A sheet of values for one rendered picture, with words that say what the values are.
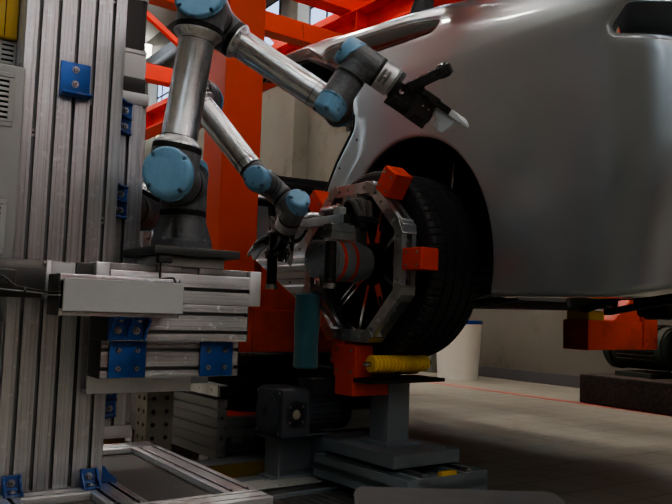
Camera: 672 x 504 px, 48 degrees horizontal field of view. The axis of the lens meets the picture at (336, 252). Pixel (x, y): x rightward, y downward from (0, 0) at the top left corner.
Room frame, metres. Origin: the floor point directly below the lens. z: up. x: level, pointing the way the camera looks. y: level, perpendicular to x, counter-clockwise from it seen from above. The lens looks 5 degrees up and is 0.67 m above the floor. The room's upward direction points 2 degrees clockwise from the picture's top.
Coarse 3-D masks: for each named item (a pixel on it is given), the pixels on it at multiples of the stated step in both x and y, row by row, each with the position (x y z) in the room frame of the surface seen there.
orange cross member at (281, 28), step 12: (156, 0) 4.61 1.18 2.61; (168, 0) 4.62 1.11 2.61; (276, 24) 5.10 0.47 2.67; (288, 24) 5.16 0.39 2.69; (300, 24) 5.22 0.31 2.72; (276, 36) 5.17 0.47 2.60; (288, 36) 5.17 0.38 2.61; (300, 36) 5.22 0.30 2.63; (312, 36) 5.29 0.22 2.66; (324, 36) 5.35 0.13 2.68
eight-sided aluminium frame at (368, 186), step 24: (336, 192) 2.64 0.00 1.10; (360, 192) 2.54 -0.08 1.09; (408, 216) 2.42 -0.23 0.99; (312, 240) 2.77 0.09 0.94; (408, 240) 2.41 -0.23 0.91; (312, 288) 2.77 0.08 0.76; (408, 288) 2.38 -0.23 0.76; (384, 312) 2.42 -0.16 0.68; (336, 336) 2.63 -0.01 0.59; (360, 336) 2.52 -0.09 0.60; (384, 336) 2.50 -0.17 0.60
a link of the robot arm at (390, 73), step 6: (384, 66) 1.72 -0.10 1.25; (390, 66) 1.73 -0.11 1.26; (396, 66) 1.74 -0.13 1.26; (384, 72) 1.73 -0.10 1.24; (390, 72) 1.73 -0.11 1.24; (396, 72) 1.73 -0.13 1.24; (378, 78) 1.73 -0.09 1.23; (384, 78) 1.72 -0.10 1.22; (390, 78) 1.73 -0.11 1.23; (396, 78) 1.74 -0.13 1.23; (372, 84) 1.75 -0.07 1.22; (378, 84) 1.74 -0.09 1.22; (384, 84) 1.74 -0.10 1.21; (390, 84) 1.73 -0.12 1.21; (378, 90) 1.76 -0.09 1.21; (384, 90) 1.75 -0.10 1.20
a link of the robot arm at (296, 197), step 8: (288, 192) 2.30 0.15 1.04; (296, 192) 2.29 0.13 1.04; (304, 192) 2.30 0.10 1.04; (280, 200) 2.30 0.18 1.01; (288, 200) 2.27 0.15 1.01; (296, 200) 2.27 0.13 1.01; (304, 200) 2.28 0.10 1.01; (280, 208) 2.31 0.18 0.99; (288, 208) 2.28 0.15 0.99; (296, 208) 2.27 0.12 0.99; (304, 208) 2.28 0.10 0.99; (280, 216) 2.34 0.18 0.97; (288, 216) 2.31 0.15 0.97; (296, 216) 2.30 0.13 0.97; (288, 224) 2.33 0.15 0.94; (296, 224) 2.34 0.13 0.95
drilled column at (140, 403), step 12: (144, 396) 2.72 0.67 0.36; (156, 396) 2.72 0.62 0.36; (168, 396) 2.75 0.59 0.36; (144, 408) 2.71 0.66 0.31; (156, 408) 2.72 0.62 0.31; (168, 408) 2.75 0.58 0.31; (144, 420) 2.71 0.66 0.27; (156, 420) 2.72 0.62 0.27; (168, 420) 2.75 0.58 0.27; (144, 432) 2.71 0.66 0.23; (156, 432) 2.72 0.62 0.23; (168, 432) 2.75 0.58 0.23; (156, 444) 2.72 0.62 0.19; (168, 444) 2.75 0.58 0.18
